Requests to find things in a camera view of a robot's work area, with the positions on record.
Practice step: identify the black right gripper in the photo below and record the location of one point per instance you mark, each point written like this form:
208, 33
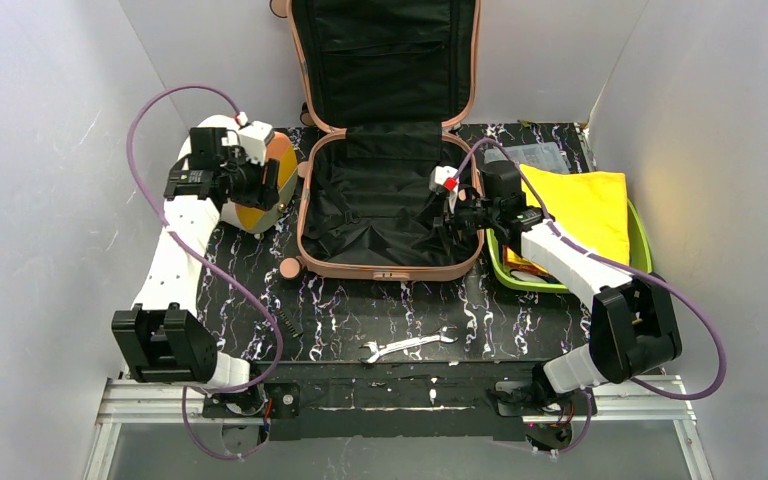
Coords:
462, 216

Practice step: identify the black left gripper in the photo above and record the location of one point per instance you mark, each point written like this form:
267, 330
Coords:
256, 183

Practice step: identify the white printed garment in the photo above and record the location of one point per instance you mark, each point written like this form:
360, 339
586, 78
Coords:
532, 276

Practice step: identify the yellow snack packet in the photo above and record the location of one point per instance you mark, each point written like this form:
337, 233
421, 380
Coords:
592, 207

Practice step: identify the green plastic tray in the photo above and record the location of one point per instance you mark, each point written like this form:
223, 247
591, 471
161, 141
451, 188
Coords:
639, 251

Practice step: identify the pink hard-shell suitcase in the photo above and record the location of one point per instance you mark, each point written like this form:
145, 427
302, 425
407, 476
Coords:
385, 82

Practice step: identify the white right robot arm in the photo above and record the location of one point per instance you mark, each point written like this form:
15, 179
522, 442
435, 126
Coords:
633, 325

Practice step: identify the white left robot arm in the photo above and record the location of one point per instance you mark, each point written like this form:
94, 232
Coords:
160, 337

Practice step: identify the silver open-end wrench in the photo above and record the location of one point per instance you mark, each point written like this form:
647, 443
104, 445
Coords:
445, 334

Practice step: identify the clear plastic screw box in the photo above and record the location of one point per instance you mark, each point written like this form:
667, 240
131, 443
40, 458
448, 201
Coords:
543, 156

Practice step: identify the black spring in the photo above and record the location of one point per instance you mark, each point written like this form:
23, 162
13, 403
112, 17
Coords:
291, 327

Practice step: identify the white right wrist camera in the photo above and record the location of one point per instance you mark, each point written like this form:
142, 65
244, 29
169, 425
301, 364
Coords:
444, 180

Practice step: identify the aluminium frame rail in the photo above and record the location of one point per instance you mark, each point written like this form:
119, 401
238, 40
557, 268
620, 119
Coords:
126, 401

